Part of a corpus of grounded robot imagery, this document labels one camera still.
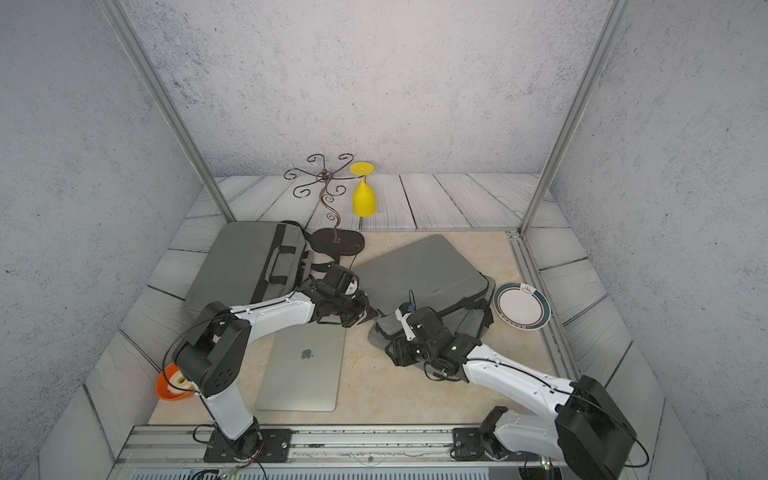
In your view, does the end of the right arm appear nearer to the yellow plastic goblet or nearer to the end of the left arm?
the end of the left arm

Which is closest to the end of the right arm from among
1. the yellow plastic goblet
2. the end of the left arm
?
the end of the left arm

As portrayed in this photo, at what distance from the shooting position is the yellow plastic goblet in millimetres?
954
